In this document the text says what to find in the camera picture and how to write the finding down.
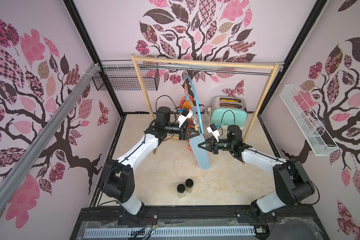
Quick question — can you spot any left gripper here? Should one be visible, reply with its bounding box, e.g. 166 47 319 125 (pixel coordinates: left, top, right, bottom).
163 120 199 140

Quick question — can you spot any grey blue insole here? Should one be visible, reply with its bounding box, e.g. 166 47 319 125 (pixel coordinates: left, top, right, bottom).
190 135 211 170

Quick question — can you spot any blue clip hanger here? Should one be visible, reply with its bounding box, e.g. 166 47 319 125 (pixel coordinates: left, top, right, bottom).
183 74 204 134

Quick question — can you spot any wooden clothes rack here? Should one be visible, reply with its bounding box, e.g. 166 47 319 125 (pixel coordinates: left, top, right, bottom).
131 55 280 142

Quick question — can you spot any orange rimmed grey insole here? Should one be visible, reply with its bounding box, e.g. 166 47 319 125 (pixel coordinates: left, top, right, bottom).
187 140 193 152

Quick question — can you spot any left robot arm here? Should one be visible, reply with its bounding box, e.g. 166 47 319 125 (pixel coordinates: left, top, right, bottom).
101 107 201 216

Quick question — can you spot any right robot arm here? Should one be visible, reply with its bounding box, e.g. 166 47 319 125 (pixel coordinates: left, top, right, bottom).
198 125 316 216

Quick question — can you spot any red orange insole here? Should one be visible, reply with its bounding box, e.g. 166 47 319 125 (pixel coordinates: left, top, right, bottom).
179 94 194 111

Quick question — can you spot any mint green toaster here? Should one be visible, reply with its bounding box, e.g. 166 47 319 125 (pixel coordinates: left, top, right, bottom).
210 96 248 128

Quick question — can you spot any right black lid jar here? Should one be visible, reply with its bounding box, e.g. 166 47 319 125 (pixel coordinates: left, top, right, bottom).
185 179 194 194

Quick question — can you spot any black lid jar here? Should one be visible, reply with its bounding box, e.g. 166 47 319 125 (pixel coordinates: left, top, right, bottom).
177 184 187 199
185 179 194 194

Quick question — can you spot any left black lid jar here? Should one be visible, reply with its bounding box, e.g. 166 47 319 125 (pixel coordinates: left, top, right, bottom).
177 184 187 199

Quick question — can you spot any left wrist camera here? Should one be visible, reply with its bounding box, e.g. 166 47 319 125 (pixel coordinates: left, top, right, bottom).
178 108 193 127

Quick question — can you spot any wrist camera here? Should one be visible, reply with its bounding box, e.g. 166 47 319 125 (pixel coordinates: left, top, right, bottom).
178 108 193 127
207 124 221 142

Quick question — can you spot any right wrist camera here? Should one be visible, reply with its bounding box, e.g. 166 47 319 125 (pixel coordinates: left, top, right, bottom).
207 124 221 142

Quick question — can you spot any white toaster cable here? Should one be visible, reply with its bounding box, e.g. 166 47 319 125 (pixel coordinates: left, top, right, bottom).
202 105 214 126

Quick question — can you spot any black wire basket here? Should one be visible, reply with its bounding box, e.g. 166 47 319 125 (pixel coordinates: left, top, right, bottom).
92 63 160 91

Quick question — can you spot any white slotted cable duct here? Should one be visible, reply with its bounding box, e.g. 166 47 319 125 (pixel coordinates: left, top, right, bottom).
83 226 256 240

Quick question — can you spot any white wire basket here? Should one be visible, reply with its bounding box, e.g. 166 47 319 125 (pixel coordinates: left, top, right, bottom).
280 85 340 156

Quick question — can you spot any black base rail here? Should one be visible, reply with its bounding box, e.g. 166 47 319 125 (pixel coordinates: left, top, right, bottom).
71 205 328 240

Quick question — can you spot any aluminium frame bar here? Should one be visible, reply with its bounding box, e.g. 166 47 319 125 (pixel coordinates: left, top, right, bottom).
0 63 100 213

